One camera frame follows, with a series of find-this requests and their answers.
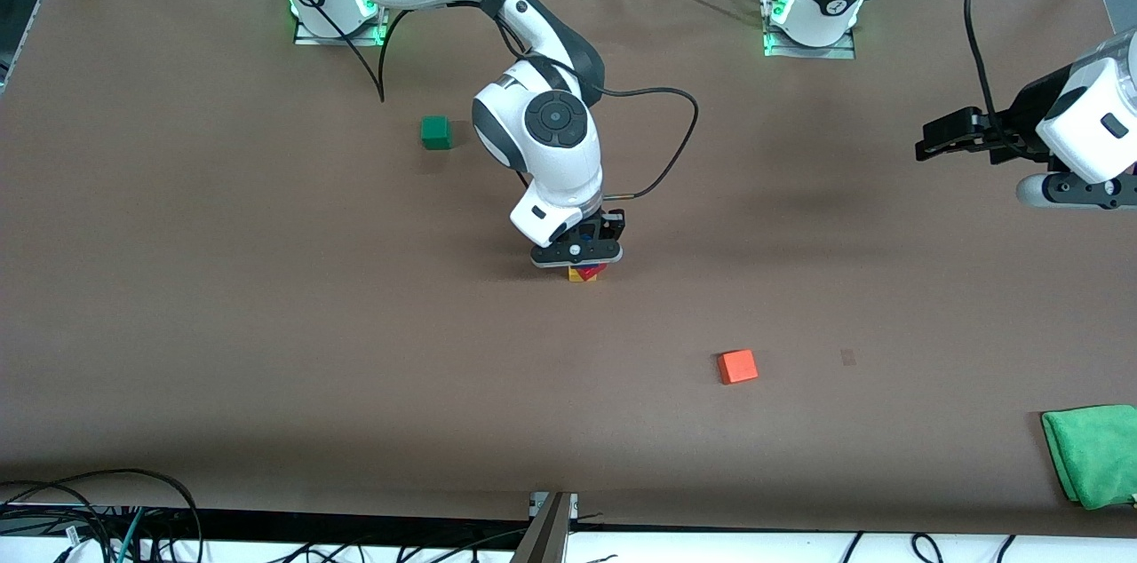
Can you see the aluminium frame strut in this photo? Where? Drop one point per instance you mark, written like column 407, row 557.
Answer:
column 546, row 532

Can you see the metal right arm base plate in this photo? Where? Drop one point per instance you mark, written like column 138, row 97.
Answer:
column 306, row 39

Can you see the yellow cube block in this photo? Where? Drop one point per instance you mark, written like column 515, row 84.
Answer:
column 576, row 276

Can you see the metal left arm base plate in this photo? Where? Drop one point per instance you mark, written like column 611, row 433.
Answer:
column 844, row 53

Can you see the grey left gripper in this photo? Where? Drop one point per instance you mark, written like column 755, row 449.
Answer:
column 1030, row 121

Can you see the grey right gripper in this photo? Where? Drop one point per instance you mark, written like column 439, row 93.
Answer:
column 611, row 224

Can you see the green cube block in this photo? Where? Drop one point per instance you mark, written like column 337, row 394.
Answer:
column 435, row 132

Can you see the green folded cloth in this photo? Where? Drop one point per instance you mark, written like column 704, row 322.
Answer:
column 1097, row 456

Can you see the red cube block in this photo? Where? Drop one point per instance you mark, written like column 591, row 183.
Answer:
column 600, row 271

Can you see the orange cube block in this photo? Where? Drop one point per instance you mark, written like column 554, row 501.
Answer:
column 737, row 367

